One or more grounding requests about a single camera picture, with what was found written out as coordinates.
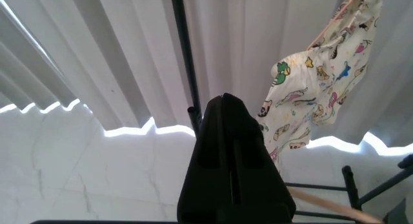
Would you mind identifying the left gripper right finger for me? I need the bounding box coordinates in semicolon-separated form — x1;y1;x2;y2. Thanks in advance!
232;146;297;222

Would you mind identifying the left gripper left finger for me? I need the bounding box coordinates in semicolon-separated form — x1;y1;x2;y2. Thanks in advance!
176;94;233;222

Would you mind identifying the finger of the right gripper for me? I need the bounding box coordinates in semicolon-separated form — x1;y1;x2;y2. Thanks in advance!
383;198;410;224

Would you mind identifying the cream printed garment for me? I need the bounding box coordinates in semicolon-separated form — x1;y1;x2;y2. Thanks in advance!
256;0;383;173

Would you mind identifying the black clothes rack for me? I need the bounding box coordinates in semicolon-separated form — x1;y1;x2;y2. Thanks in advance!
169;0;413;222

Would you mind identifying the white curtain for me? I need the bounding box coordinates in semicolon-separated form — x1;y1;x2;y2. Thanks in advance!
0;0;413;152

